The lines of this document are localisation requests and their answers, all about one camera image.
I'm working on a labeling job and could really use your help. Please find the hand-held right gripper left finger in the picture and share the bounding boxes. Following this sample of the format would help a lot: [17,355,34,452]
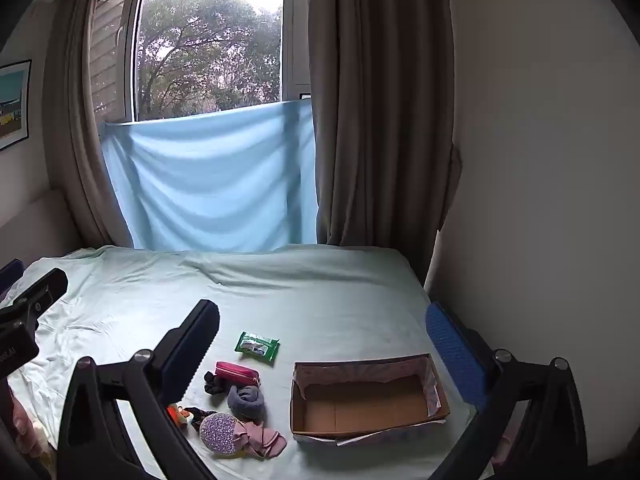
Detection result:
[57,299,221,480]

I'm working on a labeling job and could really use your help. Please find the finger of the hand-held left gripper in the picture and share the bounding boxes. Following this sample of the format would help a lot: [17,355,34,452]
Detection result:
[0,267,69,322]
[0,258,25,292]

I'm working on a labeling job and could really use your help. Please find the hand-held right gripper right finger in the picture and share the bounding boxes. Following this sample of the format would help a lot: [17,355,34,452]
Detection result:
[425,301,591,480]

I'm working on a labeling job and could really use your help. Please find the pink zip pouch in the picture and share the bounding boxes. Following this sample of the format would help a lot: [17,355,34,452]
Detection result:
[215,361,262,387]

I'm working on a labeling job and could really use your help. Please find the green wipes packet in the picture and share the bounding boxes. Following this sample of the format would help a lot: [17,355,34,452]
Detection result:
[234,331,281,364]

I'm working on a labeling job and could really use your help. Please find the cardboard box with patterned outside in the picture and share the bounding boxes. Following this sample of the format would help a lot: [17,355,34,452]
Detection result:
[289,352,451,446]

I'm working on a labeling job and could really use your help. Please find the person's left hand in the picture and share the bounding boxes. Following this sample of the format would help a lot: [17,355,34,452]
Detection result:
[11,400,45,461]

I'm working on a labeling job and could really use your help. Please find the black socks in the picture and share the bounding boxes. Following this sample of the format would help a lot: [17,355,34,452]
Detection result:
[203,371,232,397]

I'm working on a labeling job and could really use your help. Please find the orange small toy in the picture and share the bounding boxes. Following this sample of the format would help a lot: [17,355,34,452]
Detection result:
[167,404,196,429]

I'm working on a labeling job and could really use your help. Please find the grey rolled sock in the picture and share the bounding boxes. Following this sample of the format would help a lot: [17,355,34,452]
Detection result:
[227,385,266,424]

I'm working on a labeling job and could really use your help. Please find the pink sock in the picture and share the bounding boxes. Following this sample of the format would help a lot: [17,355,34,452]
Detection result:
[232,420,288,460]

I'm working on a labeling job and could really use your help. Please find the pale green bed sheet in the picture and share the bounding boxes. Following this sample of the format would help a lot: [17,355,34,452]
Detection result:
[0,244,497,480]

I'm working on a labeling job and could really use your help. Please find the brown curtain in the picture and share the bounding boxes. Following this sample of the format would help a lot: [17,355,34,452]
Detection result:
[307,0,464,287]
[42,0,151,249]

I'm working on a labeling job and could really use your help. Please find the light blue hanging sheet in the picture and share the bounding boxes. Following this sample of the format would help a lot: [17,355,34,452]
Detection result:
[99,99,319,252]

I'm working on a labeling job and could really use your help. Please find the window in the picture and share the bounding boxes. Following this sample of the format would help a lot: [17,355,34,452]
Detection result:
[89,0,314,124]

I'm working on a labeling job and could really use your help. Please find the black hair tie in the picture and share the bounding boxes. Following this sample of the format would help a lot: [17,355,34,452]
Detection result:
[182,406,219,424]

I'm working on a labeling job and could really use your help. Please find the framed wall picture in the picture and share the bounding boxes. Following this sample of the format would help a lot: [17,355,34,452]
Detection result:
[0,59,33,151]

